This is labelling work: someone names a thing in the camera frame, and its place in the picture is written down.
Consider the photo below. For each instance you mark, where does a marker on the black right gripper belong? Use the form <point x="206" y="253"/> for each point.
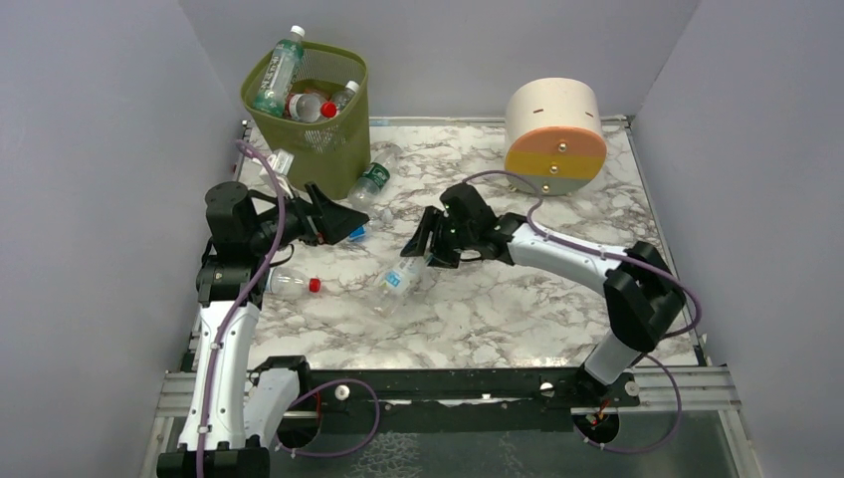
<point x="446" y="237"/>

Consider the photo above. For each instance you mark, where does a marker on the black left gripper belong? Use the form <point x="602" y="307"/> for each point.
<point x="311" y="215"/>

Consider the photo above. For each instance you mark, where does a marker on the clear bottle dark green label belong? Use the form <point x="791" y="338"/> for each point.
<point x="374" y="178"/>

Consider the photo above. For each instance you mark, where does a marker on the clear bottle blue band label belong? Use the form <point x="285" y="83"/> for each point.
<point x="378" y="219"/>

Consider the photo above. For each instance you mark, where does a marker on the clear bottle light blue label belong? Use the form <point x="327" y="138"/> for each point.
<point x="396" y="284"/>

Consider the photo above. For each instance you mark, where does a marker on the clear bottle red blue label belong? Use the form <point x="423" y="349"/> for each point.
<point x="286" y="283"/>

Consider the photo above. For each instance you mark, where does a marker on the green tea bottle white cap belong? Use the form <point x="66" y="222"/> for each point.
<point x="284" y="63"/>

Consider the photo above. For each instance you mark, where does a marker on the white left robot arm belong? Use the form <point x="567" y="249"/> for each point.
<point x="225" y="434"/>

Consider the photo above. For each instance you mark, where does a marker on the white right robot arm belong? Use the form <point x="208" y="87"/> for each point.
<point x="642" y="297"/>

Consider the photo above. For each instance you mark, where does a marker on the green plastic waste bin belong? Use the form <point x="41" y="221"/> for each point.
<point x="332" y="153"/>

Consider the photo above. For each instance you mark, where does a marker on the cream cylinder with coloured face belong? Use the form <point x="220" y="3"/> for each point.
<point x="553" y="136"/>

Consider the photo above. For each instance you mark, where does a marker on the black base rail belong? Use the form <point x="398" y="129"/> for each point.
<point x="445" y="400"/>

